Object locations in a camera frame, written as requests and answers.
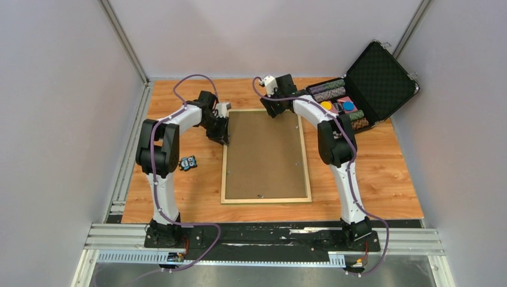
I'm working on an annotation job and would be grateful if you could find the black mounting base rail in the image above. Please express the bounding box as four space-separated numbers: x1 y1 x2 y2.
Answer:
84 222 445 267

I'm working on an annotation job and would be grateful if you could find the green poker chip row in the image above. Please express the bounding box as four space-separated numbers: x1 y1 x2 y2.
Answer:
347 110 365 121

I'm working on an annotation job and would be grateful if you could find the black poker chip case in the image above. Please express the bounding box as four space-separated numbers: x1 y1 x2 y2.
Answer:
306 41 420 132

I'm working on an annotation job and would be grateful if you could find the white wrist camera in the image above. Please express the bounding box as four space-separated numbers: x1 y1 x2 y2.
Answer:
215 102 231 118
260 75 278 97

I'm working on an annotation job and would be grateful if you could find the yellow dealer button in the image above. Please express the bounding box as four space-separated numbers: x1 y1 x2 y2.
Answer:
320 101 333 111

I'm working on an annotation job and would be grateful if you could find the small blue owl toy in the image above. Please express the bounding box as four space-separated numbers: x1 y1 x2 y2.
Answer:
178 155 198 172

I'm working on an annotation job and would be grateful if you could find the orange black chip row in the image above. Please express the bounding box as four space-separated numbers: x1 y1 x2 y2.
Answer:
352 117 369 130

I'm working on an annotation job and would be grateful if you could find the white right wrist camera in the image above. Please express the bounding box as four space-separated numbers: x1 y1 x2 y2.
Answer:
260 75 278 97

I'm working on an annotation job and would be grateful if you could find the top blue green chip row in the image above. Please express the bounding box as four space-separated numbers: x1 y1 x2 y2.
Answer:
307 78 345 94

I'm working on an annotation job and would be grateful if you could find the clear dealer button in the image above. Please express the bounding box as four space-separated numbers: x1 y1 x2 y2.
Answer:
333 103 343 114

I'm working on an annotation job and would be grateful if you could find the blue yellow chip row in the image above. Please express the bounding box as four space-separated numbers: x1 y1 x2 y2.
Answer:
313 87 346 103

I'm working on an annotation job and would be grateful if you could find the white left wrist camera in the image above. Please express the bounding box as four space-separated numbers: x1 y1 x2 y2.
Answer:
215 102 231 118

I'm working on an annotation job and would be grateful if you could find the blue dealer button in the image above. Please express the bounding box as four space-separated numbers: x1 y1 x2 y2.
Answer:
342 101 356 112

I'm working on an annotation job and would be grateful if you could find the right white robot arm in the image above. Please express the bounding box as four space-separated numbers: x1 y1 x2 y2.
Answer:
252 75 372 250

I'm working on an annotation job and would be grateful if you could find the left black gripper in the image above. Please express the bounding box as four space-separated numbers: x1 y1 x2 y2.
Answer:
200 115 230 146

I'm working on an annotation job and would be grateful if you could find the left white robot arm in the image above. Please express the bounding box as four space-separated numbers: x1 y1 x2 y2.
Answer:
135 91 231 247

